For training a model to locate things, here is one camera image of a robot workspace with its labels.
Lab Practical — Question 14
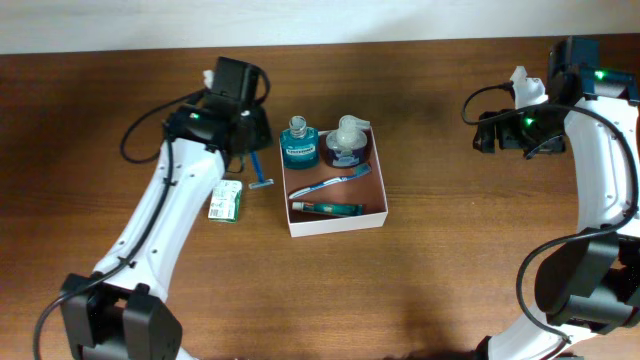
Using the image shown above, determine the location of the blue disposable razor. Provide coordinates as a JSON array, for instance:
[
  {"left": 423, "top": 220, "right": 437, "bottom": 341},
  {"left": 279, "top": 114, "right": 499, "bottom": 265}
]
[{"left": 249, "top": 152, "right": 274, "bottom": 190}]

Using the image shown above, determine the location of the teal mouthwash bottle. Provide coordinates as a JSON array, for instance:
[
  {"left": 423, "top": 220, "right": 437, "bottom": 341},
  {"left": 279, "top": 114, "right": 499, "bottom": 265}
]
[{"left": 280, "top": 116, "right": 319, "bottom": 170}]

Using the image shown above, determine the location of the green white soap packet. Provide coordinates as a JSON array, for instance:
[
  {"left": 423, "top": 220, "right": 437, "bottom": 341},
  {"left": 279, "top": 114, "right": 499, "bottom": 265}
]
[{"left": 208, "top": 180, "right": 243, "bottom": 223}]

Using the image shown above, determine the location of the purple foam soap bottle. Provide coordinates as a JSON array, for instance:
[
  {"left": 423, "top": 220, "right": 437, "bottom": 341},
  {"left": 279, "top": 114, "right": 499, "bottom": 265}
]
[{"left": 326, "top": 115, "right": 370, "bottom": 168}]

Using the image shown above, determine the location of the white teal toothpaste tube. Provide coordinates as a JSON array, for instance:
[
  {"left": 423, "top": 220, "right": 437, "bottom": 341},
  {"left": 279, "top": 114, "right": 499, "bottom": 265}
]
[{"left": 291, "top": 202, "right": 363, "bottom": 217}]

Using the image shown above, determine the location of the blue white toothbrush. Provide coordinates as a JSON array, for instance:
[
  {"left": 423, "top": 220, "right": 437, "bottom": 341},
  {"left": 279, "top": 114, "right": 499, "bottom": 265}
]
[{"left": 288, "top": 163, "right": 372, "bottom": 199}]

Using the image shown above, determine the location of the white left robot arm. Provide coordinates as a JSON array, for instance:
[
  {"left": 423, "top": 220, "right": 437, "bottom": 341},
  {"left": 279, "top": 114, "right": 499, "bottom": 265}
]
[{"left": 45, "top": 57, "right": 273, "bottom": 359}]

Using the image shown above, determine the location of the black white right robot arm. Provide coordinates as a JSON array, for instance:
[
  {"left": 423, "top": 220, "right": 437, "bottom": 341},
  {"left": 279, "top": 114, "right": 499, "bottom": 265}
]
[{"left": 473, "top": 36, "right": 639, "bottom": 359}]

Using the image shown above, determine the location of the white cardboard box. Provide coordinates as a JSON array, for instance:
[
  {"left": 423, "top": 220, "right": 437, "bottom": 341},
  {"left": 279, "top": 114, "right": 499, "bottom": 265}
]
[{"left": 282, "top": 129, "right": 389, "bottom": 237}]

